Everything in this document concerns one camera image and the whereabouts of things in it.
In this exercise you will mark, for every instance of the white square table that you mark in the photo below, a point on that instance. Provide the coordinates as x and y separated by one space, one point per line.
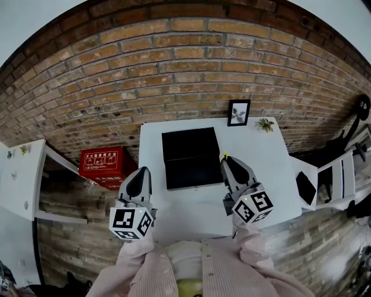
261 162

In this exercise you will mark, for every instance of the person's torso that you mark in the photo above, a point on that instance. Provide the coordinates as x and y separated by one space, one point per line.
220 275

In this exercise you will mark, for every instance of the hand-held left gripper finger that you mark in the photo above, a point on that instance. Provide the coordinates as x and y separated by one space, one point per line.
148 188
124 188

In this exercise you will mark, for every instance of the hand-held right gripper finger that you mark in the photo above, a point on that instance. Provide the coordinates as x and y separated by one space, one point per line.
251 175
229 177

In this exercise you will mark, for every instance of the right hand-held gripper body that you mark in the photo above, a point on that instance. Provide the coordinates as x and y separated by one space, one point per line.
252 207

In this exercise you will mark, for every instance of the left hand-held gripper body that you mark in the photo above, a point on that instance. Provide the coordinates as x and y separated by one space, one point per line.
130 221

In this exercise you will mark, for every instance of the black picture frame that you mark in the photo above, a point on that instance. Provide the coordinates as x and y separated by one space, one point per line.
239 113

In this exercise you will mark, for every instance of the small air plant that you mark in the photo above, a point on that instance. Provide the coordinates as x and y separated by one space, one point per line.
10 154
25 149

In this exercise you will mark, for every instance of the long white desk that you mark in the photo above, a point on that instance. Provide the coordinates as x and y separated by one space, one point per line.
20 185

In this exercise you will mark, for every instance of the small green potted plant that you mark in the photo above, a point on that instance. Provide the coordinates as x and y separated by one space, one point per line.
265 124

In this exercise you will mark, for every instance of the white wooden chair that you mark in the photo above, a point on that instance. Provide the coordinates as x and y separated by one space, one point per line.
336 179

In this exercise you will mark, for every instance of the black metal equipment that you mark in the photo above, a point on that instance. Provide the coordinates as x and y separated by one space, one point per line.
365 272

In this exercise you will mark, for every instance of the black pouch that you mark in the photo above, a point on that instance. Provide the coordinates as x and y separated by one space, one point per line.
305 188

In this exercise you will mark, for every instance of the person's right forearm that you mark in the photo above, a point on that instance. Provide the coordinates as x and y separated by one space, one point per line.
252 246

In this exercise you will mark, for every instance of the red fire equipment box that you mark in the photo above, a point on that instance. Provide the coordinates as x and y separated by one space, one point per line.
101 162

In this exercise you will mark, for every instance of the person's left forearm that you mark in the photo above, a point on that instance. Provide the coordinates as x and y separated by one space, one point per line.
137 255

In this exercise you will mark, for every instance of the black tall post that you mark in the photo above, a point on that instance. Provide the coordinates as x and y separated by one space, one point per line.
362 105

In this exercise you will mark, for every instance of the black box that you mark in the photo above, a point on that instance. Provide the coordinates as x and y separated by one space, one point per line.
188 145

